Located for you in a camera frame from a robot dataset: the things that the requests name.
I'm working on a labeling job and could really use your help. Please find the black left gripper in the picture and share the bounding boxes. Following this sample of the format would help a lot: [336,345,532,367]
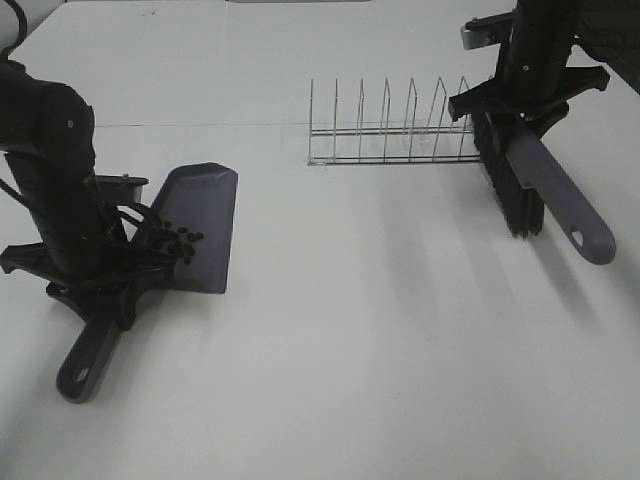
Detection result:
[1,154,177,331]

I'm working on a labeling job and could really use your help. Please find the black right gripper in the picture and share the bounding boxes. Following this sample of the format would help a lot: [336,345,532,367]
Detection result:
[448,19,610,124]

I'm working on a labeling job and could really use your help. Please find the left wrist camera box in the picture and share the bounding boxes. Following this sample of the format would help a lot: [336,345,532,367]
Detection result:
[96,174,149,204]

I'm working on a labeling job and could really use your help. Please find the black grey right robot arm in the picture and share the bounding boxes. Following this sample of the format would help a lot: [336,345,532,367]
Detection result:
[448,0,639,135]

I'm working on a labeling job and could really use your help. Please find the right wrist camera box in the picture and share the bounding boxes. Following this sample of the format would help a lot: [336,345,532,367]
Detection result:
[460,12,514,50]

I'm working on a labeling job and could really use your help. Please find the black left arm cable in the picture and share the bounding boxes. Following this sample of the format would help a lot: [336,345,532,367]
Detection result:
[0,0,29,61]

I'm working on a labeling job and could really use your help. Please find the pile of coffee beans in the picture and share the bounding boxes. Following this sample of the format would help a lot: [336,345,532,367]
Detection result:
[151,220,205,265]

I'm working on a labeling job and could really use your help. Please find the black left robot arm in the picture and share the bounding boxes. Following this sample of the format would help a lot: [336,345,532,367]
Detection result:
[1,61,175,330]

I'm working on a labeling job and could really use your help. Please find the grey hand brush black bristles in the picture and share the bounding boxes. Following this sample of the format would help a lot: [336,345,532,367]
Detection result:
[471,113,616,265]

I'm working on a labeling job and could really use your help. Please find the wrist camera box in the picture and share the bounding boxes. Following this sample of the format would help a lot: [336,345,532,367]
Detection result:
[96,174,149,204]
[460,12,514,50]

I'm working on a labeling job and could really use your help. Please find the grey plastic dustpan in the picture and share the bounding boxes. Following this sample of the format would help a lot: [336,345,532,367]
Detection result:
[47,163,238,403]

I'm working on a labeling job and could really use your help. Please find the chrome wire dish rack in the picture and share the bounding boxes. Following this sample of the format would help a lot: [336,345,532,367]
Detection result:
[306,76,480,166]

